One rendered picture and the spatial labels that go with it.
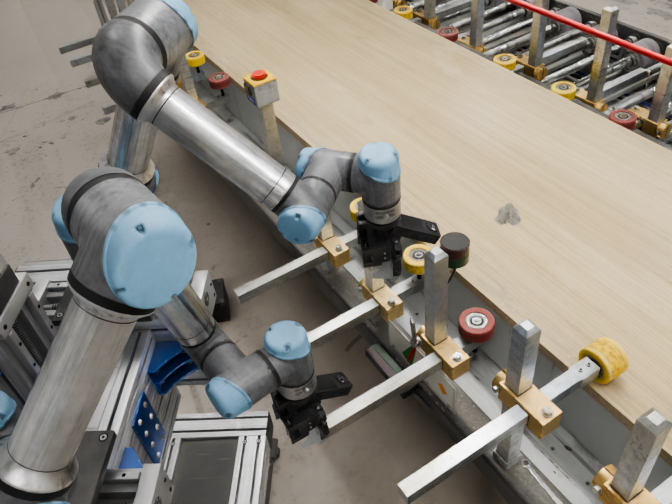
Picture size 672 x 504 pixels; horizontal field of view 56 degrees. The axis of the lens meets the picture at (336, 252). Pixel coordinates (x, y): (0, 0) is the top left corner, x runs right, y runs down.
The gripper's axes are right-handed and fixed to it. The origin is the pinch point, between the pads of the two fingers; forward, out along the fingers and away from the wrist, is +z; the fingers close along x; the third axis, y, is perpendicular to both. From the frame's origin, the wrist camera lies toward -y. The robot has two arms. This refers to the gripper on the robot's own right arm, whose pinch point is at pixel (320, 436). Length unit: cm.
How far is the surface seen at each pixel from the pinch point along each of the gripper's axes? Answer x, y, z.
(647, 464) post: 48, -33, -25
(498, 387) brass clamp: 18.5, -31.4, -12.5
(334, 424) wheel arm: 1.4, -3.1, -3.3
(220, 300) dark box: -120, -13, 71
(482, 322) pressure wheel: 1.2, -42.9, -7.5
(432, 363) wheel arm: 1.0, -29.0, -3.3
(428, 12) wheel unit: -144, -141, -5
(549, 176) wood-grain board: -28, -93, -7
